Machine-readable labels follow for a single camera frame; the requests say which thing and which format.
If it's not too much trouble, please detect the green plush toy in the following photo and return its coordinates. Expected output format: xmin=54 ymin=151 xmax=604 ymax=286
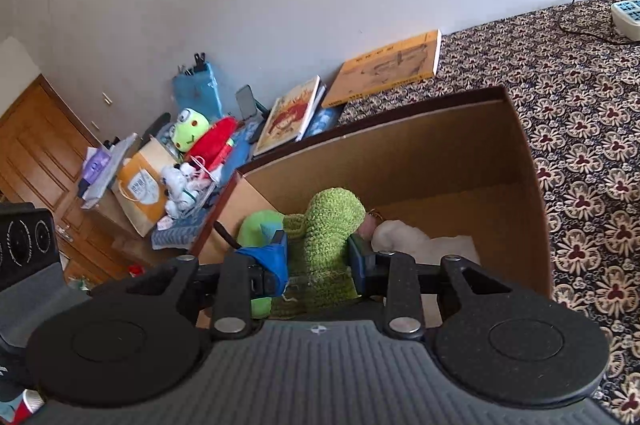
xmin=236 ymin=210 xmax=283 ymax=319

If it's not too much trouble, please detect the white plush toy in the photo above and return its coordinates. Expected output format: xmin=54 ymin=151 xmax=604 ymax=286
xmin=371 ymin=220 xmax=480 ymax=265

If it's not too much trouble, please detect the green knitted hat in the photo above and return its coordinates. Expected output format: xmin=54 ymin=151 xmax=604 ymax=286
xmin=271 ymin=188 xmax=366 ymax=319

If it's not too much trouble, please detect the pink teddy bear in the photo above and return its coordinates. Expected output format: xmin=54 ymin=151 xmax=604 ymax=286
xmin=357 ymin=210 xmax=385 ymax=241

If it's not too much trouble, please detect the white dog plush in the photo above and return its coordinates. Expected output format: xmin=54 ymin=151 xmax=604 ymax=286
xmin=160 ymin=162 xmax=210 ymax=219

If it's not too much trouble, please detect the red plush toy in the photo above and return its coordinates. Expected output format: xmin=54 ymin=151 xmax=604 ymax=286
xmin=186 ymin=116 xmax=238 ymax=172

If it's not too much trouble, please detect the red cartoon cover book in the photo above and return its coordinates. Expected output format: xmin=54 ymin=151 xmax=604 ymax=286
xmin=254 ymin=75 xmax=326 ymax=156

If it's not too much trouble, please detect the brown cardboard box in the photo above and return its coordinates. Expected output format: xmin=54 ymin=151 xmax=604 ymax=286
xmin=194 ymin=87 xmax=552 ymax=301

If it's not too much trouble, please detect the small standing mirror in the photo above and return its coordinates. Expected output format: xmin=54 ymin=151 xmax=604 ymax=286
xmin=235 ymin=84 xmax=270 ymax=121

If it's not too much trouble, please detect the orange paper bag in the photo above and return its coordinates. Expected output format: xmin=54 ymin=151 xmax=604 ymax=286
xmin=112 ymin=138 xmax=176 ymax=237

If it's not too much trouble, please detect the green frog plush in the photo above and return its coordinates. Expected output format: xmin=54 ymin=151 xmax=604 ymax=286
xmin=170 ymin=108 xmax=210 ymax=153

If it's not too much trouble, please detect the blue pencil bag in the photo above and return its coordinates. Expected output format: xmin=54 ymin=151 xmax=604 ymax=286
xmin=171 ymin=52 xmax=224 ymax=122

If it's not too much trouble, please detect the purple tissue pack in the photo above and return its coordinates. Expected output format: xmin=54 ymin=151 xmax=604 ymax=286
xmin=81 ymin=147 xmax=112 ymax=185

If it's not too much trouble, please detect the yellow book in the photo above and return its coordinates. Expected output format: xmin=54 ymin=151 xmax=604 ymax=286
xmin=322 ymin=30 xmax=442 ymax=108

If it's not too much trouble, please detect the wooden door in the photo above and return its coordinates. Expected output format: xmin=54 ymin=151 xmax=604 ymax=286
xmin=1 ymin=76 xmax=130 ymax=284

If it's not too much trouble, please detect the white power strip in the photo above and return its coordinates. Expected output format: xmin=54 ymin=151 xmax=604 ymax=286
xmin=611 ymin=0 xmax=640 ymax=42

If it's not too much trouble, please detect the black power cable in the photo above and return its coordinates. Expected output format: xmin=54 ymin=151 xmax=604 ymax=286
xmin=556 ymin=0 xmax=632 ymax=45

